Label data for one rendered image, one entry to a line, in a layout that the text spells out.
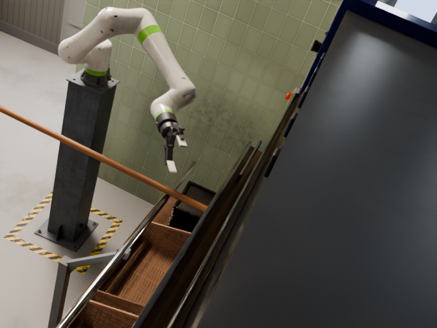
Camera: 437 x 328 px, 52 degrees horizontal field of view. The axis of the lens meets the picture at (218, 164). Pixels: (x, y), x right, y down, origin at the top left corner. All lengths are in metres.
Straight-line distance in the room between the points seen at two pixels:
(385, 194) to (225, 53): 2.33
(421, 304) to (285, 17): 2.38
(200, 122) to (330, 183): 2.55
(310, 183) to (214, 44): 2.37
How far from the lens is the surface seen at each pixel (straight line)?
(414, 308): 0.57
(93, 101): 2.60
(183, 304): 0.90
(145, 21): 2.20
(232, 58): 2.96
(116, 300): 2.12
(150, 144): 3.44
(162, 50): 2.12
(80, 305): 1.55
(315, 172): 0.69
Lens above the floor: 2.43
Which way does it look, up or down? 33 degrees down
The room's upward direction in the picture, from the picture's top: 22 degrees clockwise
